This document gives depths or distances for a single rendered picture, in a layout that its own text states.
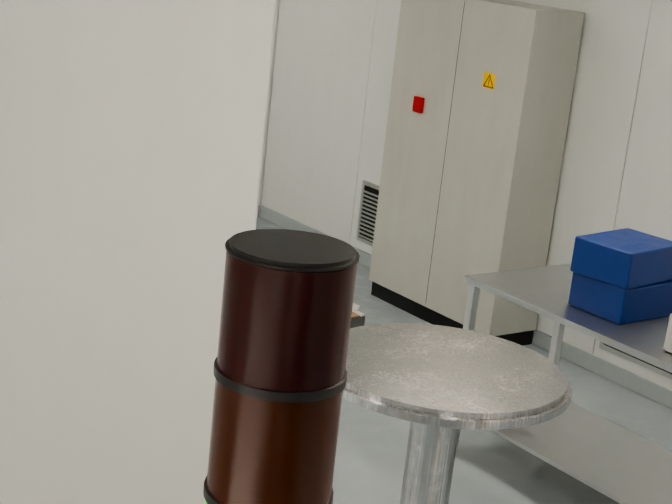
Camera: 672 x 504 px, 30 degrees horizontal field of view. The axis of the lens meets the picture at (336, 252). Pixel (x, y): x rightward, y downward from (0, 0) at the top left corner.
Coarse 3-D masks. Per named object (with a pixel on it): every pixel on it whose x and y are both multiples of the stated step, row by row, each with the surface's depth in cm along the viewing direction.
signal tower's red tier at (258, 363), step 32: (224, 288) 46; (256, 288) 45; (288, 288) 44; (320, 288) 45; (352, 288) 46; (224, 320) 46; (256, 320) 45; (288, 320) 45; (320, 320) 45; (224, 352) 46; (256, 352) 45; (288, 352) 45; (320, 352) 45; (256, 384) 45; (288, 384) 45; (320, 384) 46
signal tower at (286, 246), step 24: (240, 240) 46; (264, 240) 47; (288, 240) 47; (312, 240) 47; (336, 240) 48; (264, 264) 44; (288, 264) 44; (312, 264) 44; (336, 264) 45; (216, 360) 48; (240, 384) 46
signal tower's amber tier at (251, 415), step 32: (224, 416) 46; (256, 416) 46; (288, 416) 46; (320, 416) 46; (224, 448) 47; (256, 448) 46; (288, 448) 46; (320, 448) 47; (224, 480) 47; (256, 480) 46; (288, 480) 46; (320, 480) 47
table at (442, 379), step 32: (352, 352) 457; (384, 352) 460; (416, 352) 464; (448, 352) 468; (480, 352) 472; (512, 352) 476; (352, 384) 426; (384, 384) 429; (416, 384) 432; (448, 384) 436; (480, 384) 439; (512, 384) 442; (544, 384) 446; (416, 416) 412; (448, 416) 412; (480, 416) 413; (512, 416) 417; (544, 416) 424; (416, 448) 457; (448, 448) 456; (416, 480) 459; (448, 480) 461
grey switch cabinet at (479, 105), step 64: (448, 0) 761; (512, 0) 770; (448, 64) 766; (512, 64) 721; (576, 64) 734; (448, 128) 770; (512, 128) 725; (384, 192) 825; (448, 192) 774; (512, 192) 732; (384, 256) 830; (448, 256) 778; (512, 256) 747; (448, 320) 786; (512, 320) 763
